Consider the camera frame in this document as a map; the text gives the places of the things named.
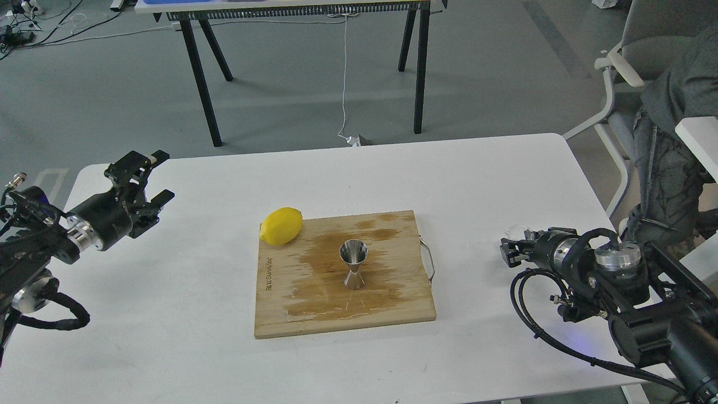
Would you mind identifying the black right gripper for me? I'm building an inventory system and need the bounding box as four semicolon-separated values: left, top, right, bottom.
501;227;587;281

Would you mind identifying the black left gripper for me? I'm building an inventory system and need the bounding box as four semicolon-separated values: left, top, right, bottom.
67;149;175;251

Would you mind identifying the small clear glass cup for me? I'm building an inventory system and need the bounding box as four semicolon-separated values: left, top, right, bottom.
504;224;539;241

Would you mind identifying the steel jigger measuring cup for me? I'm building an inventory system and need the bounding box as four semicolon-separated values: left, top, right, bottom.
339;240;369;291

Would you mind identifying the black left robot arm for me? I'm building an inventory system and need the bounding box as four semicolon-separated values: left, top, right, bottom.
1;149;174;353

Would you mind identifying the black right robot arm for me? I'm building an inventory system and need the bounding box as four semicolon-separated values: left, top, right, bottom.
500;227;717;403

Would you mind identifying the yellow lemon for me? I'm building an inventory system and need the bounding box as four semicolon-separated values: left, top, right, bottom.
259;207;303;246

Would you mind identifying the wooden cutting board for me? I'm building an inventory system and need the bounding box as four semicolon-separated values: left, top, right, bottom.
254;210;438;338

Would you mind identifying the black-legged background table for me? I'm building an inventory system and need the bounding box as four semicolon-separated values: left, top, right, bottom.
134;1;449;148

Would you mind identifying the white office chair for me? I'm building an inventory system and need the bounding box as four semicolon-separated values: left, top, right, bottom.
563;0;718;281

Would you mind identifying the white hanging cable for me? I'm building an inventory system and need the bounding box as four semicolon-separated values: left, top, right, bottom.
335;11;371;148

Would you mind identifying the floor cables and power strip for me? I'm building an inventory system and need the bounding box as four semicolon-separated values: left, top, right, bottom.
0;0;186;57

